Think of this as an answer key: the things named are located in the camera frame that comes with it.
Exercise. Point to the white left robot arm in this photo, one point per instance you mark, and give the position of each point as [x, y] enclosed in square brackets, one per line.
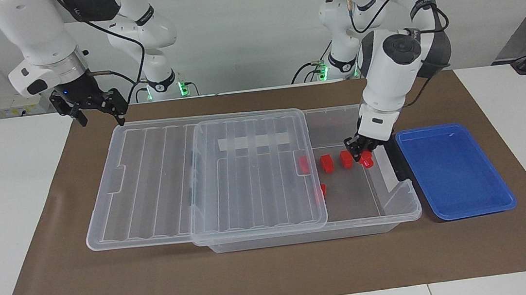
[393, 80]

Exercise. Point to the clear plastic storage box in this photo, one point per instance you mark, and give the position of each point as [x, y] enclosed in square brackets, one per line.
[347, 207]

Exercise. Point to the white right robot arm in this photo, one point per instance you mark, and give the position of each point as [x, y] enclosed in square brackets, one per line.
[30, 30]

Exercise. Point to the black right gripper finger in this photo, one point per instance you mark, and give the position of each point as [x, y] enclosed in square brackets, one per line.
[120, 116]
[80, 117]

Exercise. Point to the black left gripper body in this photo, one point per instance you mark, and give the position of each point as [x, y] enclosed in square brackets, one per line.
[365, 144]

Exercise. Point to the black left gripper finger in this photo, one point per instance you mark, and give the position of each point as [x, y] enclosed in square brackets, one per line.
[377, 150]
[355, 154]

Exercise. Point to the blue plastic tray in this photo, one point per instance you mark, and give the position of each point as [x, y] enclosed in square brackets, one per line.
[456, 176]

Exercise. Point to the white wall power strip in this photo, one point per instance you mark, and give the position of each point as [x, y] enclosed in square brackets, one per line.
[19, 105]

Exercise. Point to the clear ribbed plastic lid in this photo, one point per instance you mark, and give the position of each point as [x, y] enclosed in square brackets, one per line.
[150, 188]

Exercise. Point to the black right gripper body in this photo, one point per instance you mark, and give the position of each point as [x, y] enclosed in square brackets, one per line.
[79, 96]

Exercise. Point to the brown table mat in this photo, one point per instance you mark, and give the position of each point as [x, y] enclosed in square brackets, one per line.
[111, 280]

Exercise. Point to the black box latch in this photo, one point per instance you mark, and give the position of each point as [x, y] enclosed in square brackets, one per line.
[398, 165]

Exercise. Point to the red plastic block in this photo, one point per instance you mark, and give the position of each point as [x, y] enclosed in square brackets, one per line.
[304, 164]
[367, 161]
[346, 160]
[321, 191]
[327, 163]

